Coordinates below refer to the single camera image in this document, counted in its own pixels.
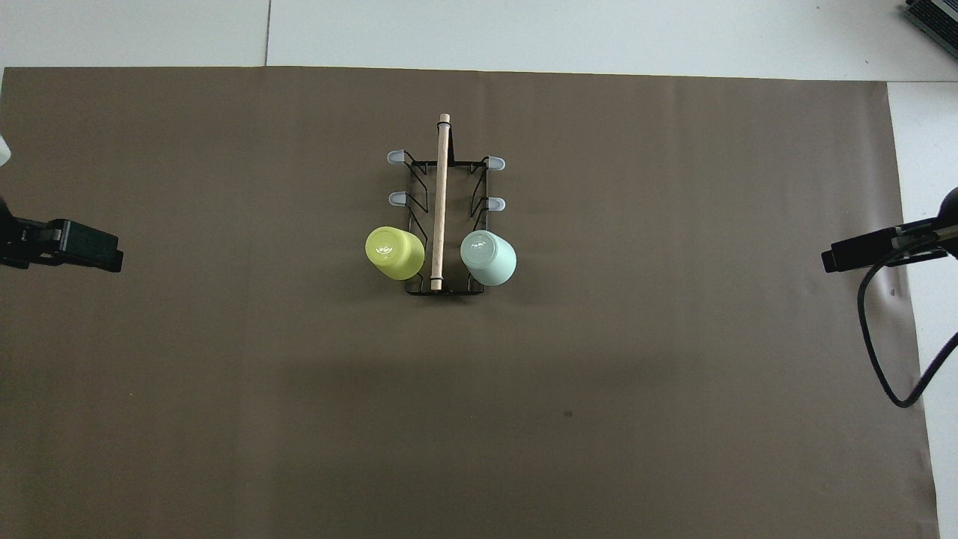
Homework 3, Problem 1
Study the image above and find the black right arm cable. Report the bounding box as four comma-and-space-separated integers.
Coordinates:
857, 251, 958, 409

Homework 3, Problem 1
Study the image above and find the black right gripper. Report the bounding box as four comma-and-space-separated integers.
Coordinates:
821, 187, 958, 274

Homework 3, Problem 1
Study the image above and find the dark grey ribbed device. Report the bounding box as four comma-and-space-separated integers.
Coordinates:
902, 0, 958, 38

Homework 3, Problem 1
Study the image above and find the brown paper table mat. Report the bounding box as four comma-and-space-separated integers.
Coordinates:
0, 66, 940, 539

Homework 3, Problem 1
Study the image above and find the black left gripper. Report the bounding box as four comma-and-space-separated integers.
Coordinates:
0, 196, 124, 273

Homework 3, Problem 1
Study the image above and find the black wire cup rack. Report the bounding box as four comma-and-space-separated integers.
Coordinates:
387, 114, 507, 296

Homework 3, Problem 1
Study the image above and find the yellow plastic cup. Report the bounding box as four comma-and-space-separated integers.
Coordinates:
364, 226, 426, 281

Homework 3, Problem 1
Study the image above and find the pale green plastic cup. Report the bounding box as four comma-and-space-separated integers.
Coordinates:
460, 230, 517, 287

